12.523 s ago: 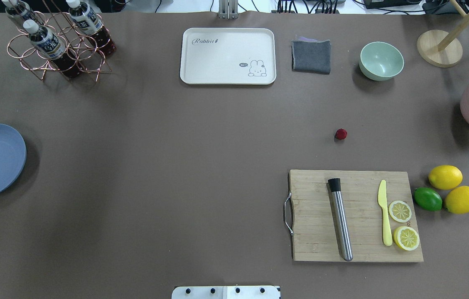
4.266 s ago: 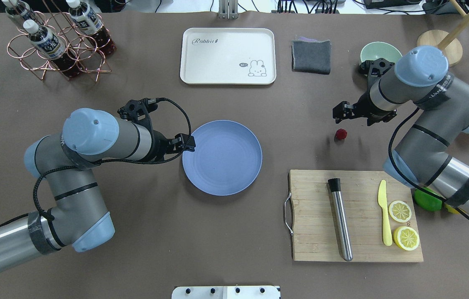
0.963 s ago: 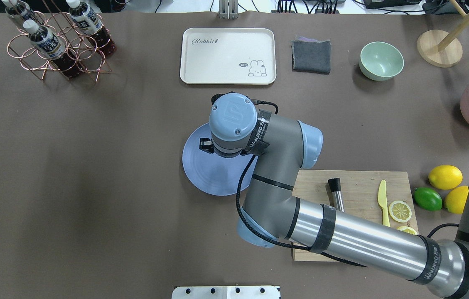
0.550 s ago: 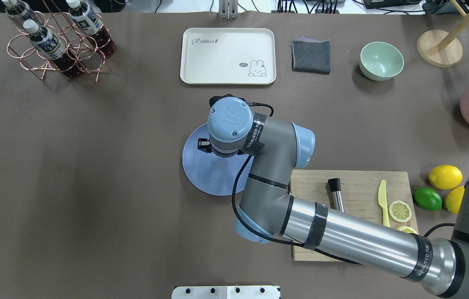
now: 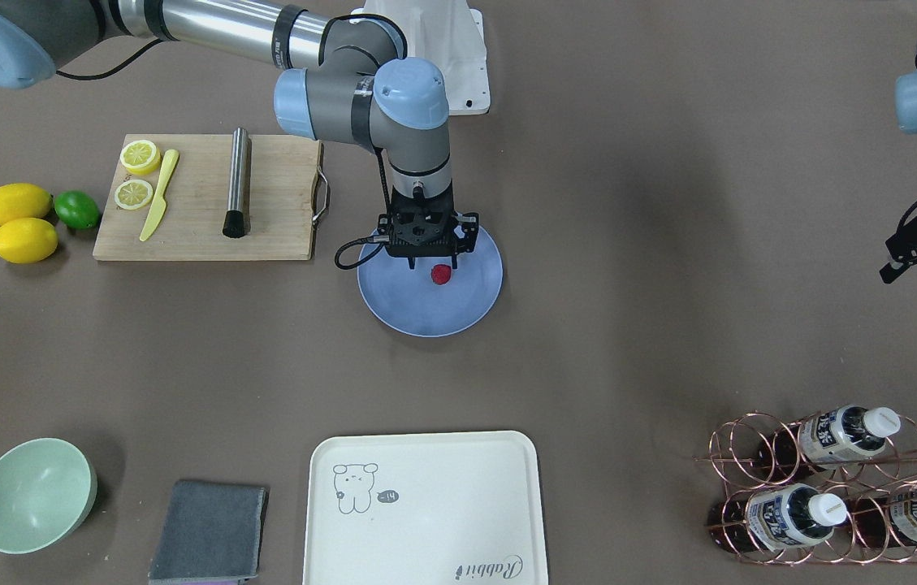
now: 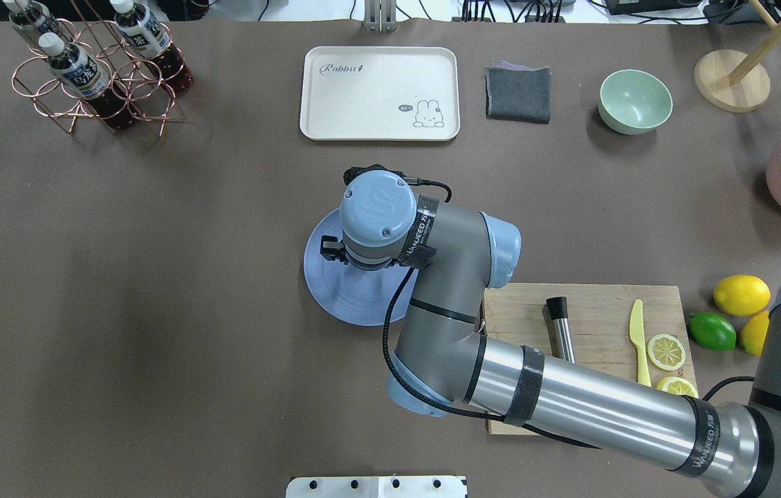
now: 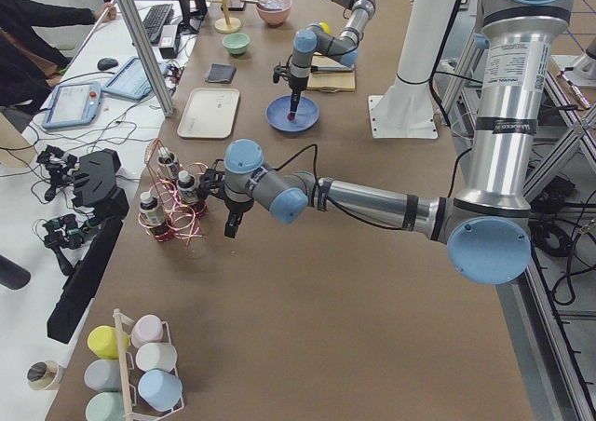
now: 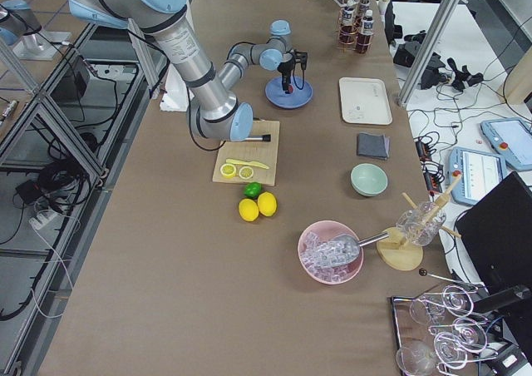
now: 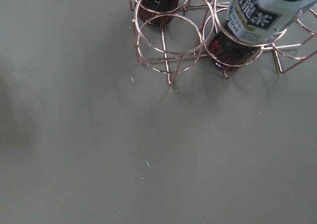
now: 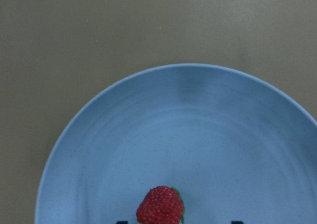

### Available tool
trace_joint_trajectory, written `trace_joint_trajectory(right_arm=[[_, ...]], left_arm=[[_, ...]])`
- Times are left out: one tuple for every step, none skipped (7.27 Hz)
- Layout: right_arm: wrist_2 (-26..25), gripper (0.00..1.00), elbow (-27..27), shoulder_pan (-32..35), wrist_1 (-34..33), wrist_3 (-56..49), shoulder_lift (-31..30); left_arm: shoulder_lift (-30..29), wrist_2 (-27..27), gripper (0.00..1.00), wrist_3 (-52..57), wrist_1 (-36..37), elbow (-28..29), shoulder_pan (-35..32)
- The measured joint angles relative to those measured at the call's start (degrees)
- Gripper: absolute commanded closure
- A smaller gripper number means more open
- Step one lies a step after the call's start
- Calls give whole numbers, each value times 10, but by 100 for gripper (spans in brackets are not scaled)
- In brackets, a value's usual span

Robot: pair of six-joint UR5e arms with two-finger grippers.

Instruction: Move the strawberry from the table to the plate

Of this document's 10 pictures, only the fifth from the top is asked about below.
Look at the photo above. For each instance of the whole yellow lemon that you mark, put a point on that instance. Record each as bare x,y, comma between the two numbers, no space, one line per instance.
27,240
23,200

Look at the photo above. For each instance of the yellow plastic knife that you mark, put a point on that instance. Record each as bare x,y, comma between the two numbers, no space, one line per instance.
158,206

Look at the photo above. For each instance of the green lime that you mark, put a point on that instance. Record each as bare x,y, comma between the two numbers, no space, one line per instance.
77,210

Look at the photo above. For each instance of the red strawberry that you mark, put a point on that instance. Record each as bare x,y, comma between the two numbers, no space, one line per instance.
440,274

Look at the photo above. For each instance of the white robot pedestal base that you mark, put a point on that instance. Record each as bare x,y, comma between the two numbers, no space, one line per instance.
449,34

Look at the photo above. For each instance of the copper wire bottle rack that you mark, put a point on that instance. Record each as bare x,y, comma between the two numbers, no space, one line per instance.
837,487

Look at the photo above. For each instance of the lemon half upper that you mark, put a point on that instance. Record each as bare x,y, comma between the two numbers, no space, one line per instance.
140,157

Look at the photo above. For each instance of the cream rabbit tray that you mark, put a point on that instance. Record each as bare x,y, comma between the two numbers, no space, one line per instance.
430,508

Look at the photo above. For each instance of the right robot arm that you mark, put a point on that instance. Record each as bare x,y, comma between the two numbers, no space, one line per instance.
347,79

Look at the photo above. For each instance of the tea bottle white cap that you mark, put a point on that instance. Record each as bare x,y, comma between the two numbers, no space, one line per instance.
850,433

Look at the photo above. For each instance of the grey folded cloth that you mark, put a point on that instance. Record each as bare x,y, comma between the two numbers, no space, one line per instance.
211,534

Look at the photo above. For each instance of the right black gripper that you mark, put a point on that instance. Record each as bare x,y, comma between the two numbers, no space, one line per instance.
468,230

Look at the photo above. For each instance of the mint green bowl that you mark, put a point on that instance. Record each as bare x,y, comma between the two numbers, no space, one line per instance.
47,489

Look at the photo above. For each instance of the wooden cutting board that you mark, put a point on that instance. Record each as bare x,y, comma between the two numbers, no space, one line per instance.
282,201

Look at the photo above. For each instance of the lemon half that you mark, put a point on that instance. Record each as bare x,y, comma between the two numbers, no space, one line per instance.
133,194
140,157

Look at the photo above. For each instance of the blue plate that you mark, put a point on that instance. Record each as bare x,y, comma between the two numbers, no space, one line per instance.
409,301

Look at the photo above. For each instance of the lemon half lower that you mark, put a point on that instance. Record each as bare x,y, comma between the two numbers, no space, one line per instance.
133,194

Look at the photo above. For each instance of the steel muddler black tip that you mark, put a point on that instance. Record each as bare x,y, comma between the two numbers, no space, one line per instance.
235,220

